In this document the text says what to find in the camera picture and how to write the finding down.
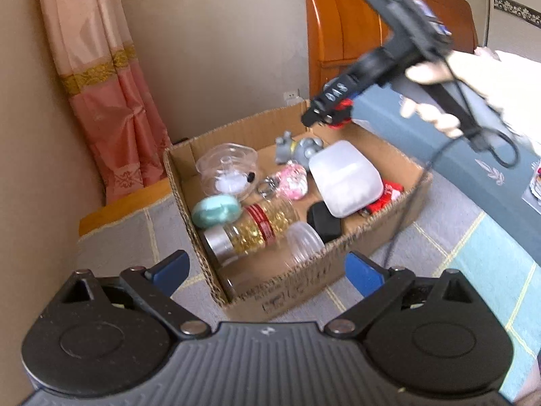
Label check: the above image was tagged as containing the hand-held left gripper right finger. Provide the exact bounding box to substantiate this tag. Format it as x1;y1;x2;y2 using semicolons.
323;250;491;339

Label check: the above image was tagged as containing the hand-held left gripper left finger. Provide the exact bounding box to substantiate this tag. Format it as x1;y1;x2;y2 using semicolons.
48;249;210;339

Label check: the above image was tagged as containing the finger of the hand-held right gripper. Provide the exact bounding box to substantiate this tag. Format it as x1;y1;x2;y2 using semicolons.
301;104;339;128
310;74;362;110

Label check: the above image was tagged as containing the small red toy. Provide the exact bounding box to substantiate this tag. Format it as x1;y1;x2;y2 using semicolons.
325;99;356;130

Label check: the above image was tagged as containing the grey toy figure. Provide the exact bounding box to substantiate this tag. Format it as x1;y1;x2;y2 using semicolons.
275;132;324;167

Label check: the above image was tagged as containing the white plastic box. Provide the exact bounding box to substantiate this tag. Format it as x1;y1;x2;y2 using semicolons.
308;141;384;218

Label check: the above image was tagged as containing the cardboard box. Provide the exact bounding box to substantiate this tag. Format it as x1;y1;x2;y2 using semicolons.
163;99;434;322

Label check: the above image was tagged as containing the pink keychain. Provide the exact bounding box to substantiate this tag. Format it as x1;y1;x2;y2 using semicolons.
259;164;308;200

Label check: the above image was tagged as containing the capsule bottle with red label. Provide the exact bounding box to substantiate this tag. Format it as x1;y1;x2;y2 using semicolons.
202;199;300;268

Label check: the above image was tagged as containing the clear plastic container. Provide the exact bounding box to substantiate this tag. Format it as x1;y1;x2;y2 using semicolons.
195;143;258;199

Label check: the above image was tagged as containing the person's right hand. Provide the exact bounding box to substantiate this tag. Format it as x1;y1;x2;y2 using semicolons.
399;50;508;139

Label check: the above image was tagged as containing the orange wooden headboard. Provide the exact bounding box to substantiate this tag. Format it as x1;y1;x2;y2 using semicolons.
291;0;478;102

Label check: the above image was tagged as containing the black case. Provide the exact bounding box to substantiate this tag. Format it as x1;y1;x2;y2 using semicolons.
306;202;343;244

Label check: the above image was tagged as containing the clear ribbed jar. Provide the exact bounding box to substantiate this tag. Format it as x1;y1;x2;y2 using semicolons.
220;221;326;301

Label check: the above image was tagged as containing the teal oval soap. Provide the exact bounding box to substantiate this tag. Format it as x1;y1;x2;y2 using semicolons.
192;195;242;228

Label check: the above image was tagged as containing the red snack packet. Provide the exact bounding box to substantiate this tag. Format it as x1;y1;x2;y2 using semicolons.
359;181;404;216

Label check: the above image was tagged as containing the blue checked bed mat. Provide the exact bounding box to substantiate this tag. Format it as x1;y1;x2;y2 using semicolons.
76;169;541;390

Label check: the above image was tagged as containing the blue floral quilt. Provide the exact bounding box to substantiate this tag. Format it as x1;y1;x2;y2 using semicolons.
351;80;541;204

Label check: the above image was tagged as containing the pink and beige curtain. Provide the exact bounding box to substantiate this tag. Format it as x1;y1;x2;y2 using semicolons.
36;0;173;206

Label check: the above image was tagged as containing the patterned wall trim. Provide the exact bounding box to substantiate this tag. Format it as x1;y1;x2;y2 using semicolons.
492;0;541;25

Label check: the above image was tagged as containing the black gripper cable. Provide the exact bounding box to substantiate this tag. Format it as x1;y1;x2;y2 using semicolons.
380;57;520;268

